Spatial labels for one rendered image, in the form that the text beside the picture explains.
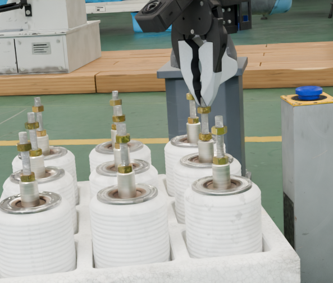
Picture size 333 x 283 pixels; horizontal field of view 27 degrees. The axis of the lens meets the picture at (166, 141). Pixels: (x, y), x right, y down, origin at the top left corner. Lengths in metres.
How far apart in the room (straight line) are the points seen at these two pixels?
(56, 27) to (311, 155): 2.28
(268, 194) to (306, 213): 0.54
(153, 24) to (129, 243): 0.27
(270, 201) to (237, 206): 0.74
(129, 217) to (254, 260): 0.16
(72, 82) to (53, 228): 2.27
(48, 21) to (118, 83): 0.45
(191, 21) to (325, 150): 0.29
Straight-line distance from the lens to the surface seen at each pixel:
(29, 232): 0.84
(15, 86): 3.19
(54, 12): 3.23
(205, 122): 0.98
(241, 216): 0.85
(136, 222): 0.83
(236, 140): 1.57
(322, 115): 1.06
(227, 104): 1.54
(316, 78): 2.94
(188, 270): 0.83
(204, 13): 0.93
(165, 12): 0.89
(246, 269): 0.84
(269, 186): 1.68
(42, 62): 3.20
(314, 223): 1.11
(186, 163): 0.97
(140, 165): 0.98
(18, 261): 0.86
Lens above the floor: 0.52
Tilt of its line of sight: 14 degrees down
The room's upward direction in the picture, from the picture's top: 4 degrees counter-clockwise
